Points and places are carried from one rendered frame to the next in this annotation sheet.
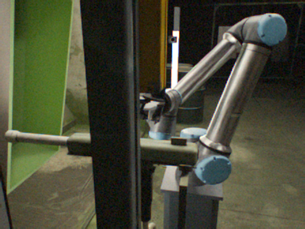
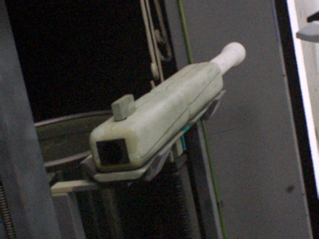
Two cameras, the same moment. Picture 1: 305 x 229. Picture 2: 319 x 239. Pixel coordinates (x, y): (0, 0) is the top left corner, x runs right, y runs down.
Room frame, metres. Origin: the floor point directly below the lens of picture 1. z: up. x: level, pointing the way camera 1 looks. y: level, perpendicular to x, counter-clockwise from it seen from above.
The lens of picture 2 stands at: (0.61, -0.66, 1.26)
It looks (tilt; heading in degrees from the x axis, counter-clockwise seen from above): 12 degrees down; 99
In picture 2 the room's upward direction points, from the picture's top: 12 degrees counter-clockwise
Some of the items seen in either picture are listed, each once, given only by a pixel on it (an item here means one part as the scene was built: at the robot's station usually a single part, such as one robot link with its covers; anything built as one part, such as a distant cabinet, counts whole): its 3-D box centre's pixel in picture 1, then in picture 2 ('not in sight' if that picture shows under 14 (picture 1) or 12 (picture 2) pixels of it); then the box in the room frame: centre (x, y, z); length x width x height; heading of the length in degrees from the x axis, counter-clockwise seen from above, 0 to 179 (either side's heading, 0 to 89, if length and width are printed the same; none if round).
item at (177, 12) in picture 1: (174, 93); not in sight; (2.46, -0.27, 0.82); 0.05 x 0.05 x 1.64; 78
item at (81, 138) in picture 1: (97, 172); (202, 152); (0.54, 0.13, 1.05); 0.49 x 0.05 x 0.23; 78
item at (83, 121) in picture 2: not in sight; (53, 144); (0.04, 1.13, 0.86); 0.54 x 0.54 x 0.01
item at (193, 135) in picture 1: (195, 146); not in sight; (1.17, -0.24, 0.83); 0.17 x 0.15 x 0.18; 10
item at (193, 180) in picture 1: (193, 168); not in sight; (1.17, -0.24, 0.69); 0.19 x 0.19 x 0.10
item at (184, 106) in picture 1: (187, 95); not in sight; (3.95, -0.65, 0.44); 0.59 x 0.58 x 0.89; 2
